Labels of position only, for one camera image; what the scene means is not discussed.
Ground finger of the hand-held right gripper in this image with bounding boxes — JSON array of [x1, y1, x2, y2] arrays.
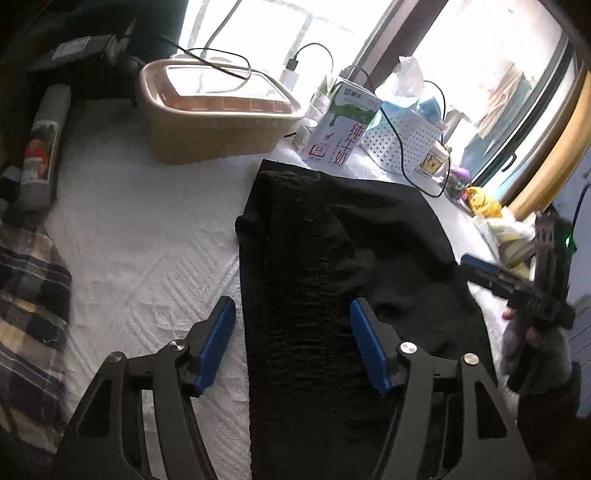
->
[[461, 254, 536, 296]]

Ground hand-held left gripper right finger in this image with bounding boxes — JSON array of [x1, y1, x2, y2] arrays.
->
[[349, 298, 536, 480]]

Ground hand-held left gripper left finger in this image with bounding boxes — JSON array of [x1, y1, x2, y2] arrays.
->
[[51, 296, 236, 480]]

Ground black pants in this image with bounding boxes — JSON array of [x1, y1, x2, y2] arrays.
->
[[235, 159, 502, 480]]

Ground person's right hand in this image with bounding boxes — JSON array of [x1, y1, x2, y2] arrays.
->
[[502, 307, 548, 350]]

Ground yellow duck toy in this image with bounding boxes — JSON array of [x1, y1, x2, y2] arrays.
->
[[464, 185, 504, 219]]

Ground purple toy figure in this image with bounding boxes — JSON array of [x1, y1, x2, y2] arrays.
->
[[444, 167, 472, 200]]

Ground white quilted cover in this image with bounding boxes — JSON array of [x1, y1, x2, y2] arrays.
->
[[44, 99, 509, 480]]

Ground white cup with yellow print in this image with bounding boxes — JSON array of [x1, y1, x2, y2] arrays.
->
[[416, 141, 452, 178]]

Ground white perforated basket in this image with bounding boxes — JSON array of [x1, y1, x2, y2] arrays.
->
[[360, 99, 446, 176]]

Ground plaid cloth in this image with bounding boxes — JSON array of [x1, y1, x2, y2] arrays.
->
[[0, 222, 74, 462]]

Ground green and white milk carton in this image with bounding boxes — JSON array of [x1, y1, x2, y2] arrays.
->
[[305, 76, 384, 168]]

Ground beige woven basket with lid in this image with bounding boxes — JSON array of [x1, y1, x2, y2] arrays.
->
[[137, 58, 308, 164]]

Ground white tissue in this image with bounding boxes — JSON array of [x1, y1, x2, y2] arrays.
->
[[387, 55, 426, 99]]

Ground small milk carton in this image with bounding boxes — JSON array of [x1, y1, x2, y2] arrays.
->
[[291, 76, 334, 158]]

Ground grey cylindrical bottle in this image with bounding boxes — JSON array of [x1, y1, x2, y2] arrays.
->
[[18, 83, 73, 209]]

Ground black box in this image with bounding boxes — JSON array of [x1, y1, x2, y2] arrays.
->
[[28, 33, 122, 75]]

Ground yellow wooden window frame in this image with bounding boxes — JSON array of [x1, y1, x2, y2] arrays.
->
[[508, 69, 591, 222]]

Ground black charger cable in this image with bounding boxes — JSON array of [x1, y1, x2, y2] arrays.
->
[[286, 43, 334, 75]]

